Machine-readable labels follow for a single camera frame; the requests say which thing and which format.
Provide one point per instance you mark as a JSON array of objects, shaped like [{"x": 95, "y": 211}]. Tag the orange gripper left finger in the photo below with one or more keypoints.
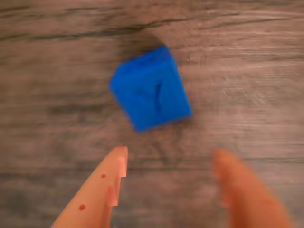
[{"x": 99, "y": 190}]

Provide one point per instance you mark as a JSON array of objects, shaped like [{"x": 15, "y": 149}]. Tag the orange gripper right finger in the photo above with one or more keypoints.
[{"x": 247, "y": 199}]

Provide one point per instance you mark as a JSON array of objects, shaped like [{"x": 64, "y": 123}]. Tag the blue cube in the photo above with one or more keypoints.
[{"x": 152, "y": 92}]

